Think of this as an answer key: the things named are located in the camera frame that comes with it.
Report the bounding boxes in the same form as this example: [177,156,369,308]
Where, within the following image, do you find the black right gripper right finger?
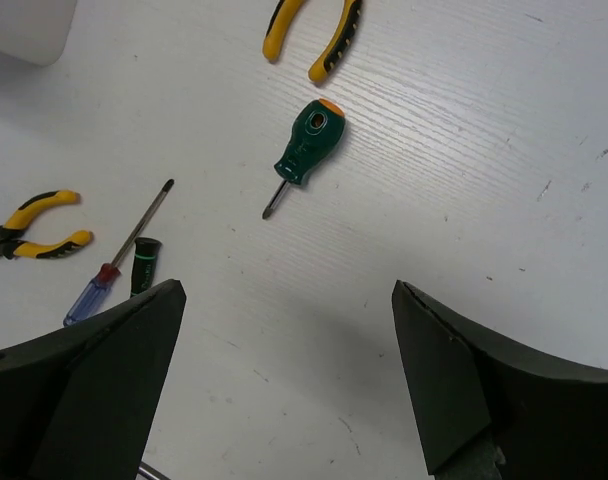
[392,282,608,479]

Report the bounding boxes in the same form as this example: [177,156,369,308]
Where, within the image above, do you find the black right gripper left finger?
[0,280,186,479]

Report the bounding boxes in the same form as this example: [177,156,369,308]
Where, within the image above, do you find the blue red handled screwdriver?
[63,179,175,327]

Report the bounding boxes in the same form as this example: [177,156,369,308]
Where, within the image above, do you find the small yellow needle-nose pliers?
[0,189,94,261]

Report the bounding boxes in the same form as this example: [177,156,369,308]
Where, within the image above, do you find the green stubby screwdriver orange cap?
[262,98,346,220]

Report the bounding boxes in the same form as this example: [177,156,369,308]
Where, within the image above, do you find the white drawer cabinet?
[0,0,78,66]

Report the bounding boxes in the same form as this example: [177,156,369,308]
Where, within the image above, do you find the large yellow black pliers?
[262,0,364,85]

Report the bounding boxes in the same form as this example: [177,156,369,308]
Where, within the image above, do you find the green black precision screwdriver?
[130,237,162,297]

